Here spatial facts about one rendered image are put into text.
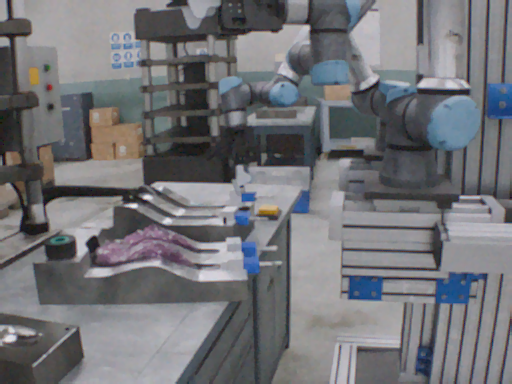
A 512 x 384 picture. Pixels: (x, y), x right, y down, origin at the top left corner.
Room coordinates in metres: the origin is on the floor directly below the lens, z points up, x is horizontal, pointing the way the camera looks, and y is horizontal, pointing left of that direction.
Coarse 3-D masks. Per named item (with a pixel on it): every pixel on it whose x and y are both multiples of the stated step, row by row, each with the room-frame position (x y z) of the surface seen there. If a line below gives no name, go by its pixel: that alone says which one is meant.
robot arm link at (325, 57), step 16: (320, 32) 0.96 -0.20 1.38; (336, 32) 0.96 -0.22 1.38; (304, 48) 1.04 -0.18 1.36; (320, 48) 0.96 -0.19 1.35; (336, 48) 0.96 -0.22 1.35; (304, 64) 1.03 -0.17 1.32; (320, 64) 0.96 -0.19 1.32; (336, 64) 0.96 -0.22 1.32; (320, 80) 0.97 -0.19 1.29; (336, 80) 0.96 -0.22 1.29
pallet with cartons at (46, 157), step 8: (16, 152) 5.47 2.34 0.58; (40, 152) 5.92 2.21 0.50; (48, 152) 6.16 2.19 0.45; (16, 160) 5.47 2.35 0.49; (48, 160) 6.11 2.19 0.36; (48, 168) 6.09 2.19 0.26; (48, 176) 6.06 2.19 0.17; (48, 184) 6.18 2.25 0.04; (24, 192) 5.46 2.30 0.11; (24, 200) 5.47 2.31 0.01
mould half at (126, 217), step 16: (176, 192) 1.69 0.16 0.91; (128, 208) 1.46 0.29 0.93; (144, 208) 1.47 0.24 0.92; (176, 208) 1.56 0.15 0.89; (96, 224) 1.53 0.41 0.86; (112, 224) 1.52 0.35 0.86; (128, 224) 1.46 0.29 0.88; (144, 224) 1.44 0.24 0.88; (160, 224) 1.43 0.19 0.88; (176, 224) 1.42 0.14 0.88; (192, 224) 1.40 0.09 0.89; (208, 224) 1.38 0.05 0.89; (224, 224) 1.37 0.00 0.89; (208, 240) 1.38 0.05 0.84; (224, 240) 1.37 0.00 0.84
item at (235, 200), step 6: (234, 192) 1.53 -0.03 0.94; (240, 192) 1.52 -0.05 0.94; (246, 192) 1.54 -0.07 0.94; (252, 192) 1.53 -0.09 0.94; (234, 198) 1.52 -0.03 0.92; (240, 198) 1.52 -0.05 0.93; (246, 198) 1.52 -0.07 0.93; (252, 198) 1.51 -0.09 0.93; (234, 204) 1.52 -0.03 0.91; (240, 204) 1.52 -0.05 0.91
